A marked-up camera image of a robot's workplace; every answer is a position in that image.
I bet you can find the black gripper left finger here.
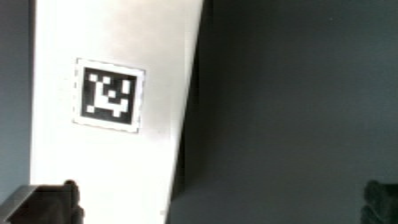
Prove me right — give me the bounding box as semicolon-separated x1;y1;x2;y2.
0;180;80;224

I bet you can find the white cabinet top block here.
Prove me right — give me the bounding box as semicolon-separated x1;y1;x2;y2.
30;0;204;224

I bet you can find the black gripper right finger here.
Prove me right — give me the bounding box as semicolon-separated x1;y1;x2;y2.
360;180;398;224

